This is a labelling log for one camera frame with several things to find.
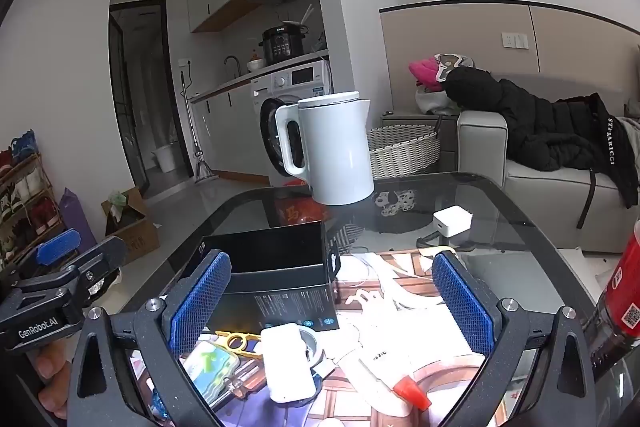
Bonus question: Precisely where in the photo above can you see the shoe rack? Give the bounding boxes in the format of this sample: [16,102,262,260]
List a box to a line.
[0,129,63,268]

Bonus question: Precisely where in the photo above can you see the grey sofa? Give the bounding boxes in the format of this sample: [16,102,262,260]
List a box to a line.
[456,72,640,253]

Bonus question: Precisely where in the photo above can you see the white charger adapter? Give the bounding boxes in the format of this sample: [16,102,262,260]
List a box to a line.
[433,206,473,239]

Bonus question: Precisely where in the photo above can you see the white wicker basket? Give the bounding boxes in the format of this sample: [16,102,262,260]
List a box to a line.
[367,125,442,180]

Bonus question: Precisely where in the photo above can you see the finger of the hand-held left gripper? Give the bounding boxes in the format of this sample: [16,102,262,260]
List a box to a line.
[0,229,82,284]
[20,236,127,308]

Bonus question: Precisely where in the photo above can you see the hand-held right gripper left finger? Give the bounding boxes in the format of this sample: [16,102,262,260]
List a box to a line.
[67,249,233,427]

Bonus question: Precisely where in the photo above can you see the brown cardboard box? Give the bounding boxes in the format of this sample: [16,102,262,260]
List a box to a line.
[101,187,161,263]

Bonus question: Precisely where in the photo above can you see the black framed glass door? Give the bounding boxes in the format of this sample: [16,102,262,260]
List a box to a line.
[109,0,193,198]

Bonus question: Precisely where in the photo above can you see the red printed bag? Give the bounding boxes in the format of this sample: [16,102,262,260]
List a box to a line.
[275,179,326,228]

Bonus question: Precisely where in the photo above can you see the purple bag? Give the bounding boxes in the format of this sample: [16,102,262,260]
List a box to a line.
[59,188,98,253]

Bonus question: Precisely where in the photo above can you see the round silver usb hub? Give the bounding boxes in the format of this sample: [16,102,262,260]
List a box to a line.
[299,326,335,368]

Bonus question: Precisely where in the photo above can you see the floor mop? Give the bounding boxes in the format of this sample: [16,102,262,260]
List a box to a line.
[179,69,218,185]

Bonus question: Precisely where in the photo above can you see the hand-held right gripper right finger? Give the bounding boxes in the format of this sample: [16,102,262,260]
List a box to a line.
[431,251,596,427]

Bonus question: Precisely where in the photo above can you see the white kitchen base cabinets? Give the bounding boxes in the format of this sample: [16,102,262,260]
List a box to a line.
[190,79,271,180]

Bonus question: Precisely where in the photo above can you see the black pressure cooker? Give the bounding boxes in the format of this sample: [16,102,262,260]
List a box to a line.
[259,25,307,66]

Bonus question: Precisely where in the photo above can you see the black cardboard box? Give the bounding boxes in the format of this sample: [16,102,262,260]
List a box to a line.
[180,221,341,333]

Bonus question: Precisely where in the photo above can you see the black white spotted toy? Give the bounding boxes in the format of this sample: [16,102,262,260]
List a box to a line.
[374,189,416,215]

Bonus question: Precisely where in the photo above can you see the white rectangular case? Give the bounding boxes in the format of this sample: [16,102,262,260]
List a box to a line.
[260,323,317,404]

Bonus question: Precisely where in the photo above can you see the yellow thread scissors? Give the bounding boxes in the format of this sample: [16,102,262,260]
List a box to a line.
[215,329,263,360]

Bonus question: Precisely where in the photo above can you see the white tube red cap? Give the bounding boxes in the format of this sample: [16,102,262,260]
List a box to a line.
[357,357,432,413]

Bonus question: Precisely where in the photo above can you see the white bucket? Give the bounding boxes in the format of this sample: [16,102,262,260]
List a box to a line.
[154,144,178,174]

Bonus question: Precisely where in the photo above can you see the white electric kettle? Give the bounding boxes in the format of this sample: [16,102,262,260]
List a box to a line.
[275,91,376,206]

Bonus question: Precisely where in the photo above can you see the pink cloth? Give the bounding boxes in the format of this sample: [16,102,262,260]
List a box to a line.
[409,55,446,90]

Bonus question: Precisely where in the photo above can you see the person's left hand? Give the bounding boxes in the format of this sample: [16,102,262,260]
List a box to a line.
[32,347,72,420]

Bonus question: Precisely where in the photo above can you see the white patterned cloth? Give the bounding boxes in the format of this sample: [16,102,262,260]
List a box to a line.
[434,53,473,82]

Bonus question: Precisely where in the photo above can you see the black padded jacket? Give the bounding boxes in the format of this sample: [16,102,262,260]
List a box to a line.
[444,67,640,230]

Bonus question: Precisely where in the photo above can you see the printed desk mat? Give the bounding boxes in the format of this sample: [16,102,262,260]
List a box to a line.
[127,247,551,427]

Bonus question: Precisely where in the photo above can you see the white washing machine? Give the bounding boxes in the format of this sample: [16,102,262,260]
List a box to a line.
[250,59,333,188]

